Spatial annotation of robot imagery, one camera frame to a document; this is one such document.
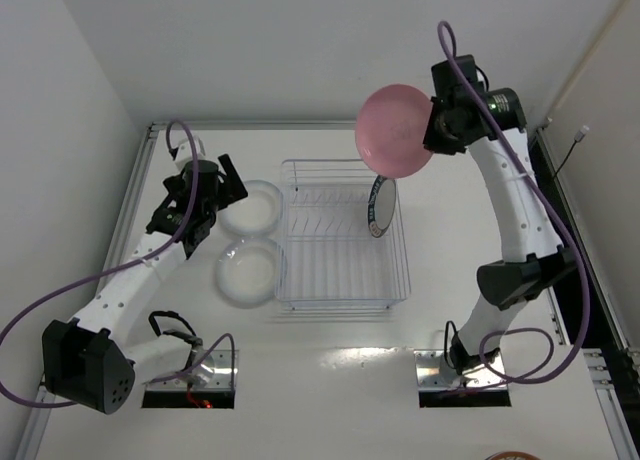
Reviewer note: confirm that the pink plastic plate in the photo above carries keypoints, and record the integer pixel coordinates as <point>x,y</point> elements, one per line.
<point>390,129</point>

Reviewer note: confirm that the near blue rimmed glass plate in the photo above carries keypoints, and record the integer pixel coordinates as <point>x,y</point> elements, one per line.
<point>249,272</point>

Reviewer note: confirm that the far blue rimmed glass plate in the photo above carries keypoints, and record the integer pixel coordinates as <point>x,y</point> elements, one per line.
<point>257,214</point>

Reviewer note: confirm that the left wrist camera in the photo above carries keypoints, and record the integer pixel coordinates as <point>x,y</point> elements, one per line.
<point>186,151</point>

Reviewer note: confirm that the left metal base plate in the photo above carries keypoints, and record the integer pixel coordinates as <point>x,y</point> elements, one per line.
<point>216,374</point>

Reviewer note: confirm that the white wire dish rack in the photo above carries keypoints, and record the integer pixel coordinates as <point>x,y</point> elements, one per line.
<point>333,262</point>

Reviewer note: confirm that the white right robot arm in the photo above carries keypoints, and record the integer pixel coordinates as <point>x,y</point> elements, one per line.
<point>533,255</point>

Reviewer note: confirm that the metal base plate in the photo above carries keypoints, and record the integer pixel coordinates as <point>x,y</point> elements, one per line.
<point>216,374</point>
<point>435,376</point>

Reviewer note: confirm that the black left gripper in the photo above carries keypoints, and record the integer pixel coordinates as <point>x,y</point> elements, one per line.
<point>220,191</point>

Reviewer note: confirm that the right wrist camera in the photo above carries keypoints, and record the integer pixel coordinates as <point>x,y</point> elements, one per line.
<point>445,79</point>

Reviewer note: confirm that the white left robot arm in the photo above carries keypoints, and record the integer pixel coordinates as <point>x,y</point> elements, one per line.
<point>87,359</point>

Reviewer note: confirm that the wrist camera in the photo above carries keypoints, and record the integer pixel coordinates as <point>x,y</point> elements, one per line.
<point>445,79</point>
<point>186,151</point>

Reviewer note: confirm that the orange rimmed round object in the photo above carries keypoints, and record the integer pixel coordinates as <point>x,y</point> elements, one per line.
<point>512,455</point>

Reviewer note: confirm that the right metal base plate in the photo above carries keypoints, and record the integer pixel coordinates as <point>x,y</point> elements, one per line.
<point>435,376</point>

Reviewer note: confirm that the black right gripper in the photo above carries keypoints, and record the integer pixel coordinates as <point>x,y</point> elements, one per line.
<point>437,130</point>

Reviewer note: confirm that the blue rimmed glass plate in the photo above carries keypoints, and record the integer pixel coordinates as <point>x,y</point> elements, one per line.
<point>249,272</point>
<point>257,214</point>

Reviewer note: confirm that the green rimmed white plate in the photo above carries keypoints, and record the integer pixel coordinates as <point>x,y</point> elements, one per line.
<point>381,205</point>

